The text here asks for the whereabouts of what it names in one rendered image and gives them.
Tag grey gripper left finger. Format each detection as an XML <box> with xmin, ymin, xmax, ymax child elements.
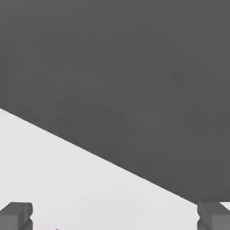
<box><xmin>0</xmin><ymin>202</ymin><xmax>34</xmax><ymax>230</ymax></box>

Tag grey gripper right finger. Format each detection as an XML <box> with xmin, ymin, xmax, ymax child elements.
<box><xmin>196</xmin><ymin>201</ymin><xmax>230</xmax><ymax>230</ymax></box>

